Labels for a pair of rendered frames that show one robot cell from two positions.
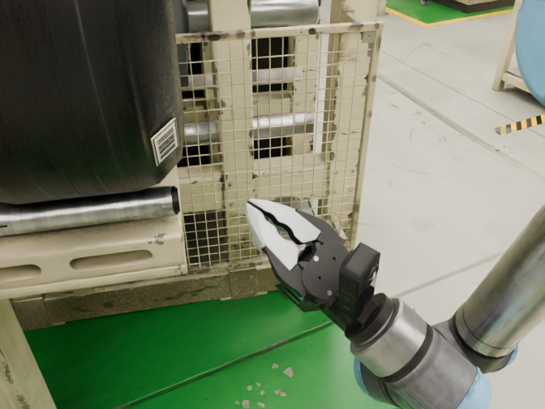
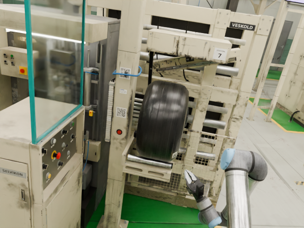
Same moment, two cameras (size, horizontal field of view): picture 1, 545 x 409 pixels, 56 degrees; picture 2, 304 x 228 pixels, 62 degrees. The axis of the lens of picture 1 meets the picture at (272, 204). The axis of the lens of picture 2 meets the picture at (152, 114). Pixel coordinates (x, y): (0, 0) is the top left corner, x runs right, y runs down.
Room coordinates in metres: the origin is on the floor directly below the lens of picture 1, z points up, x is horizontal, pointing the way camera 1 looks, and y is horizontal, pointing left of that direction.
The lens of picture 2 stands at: (-0.94, -0.13, 1.96)
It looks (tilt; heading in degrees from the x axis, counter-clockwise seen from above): 23 degrees down; 17
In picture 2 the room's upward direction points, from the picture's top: 9 degrees clockwise
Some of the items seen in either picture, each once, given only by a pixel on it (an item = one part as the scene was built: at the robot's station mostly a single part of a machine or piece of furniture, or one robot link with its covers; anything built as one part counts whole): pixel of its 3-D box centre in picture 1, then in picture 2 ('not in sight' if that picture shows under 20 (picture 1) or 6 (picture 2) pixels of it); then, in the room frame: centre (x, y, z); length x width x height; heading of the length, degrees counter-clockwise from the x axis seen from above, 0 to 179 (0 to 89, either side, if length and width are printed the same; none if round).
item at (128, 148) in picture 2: not in sight; (130, 147); (0.70, 0.52, 0.90); 0.40 x 0.03 x 0.10; 12
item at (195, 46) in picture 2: not in sight; (188, 45); (1.05, 0.28, 1.71); 0.61 x 0.25 x 0.15; 102
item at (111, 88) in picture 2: not in sight; (111, 112); (0.62, 0.67, 1.19); 0.05 x 0.04 x 0.48; 12
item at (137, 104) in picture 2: not in sight; (136, 111); (1.06, 0.64, 1.05); 0.20 x 0.15 x 0.30; 102
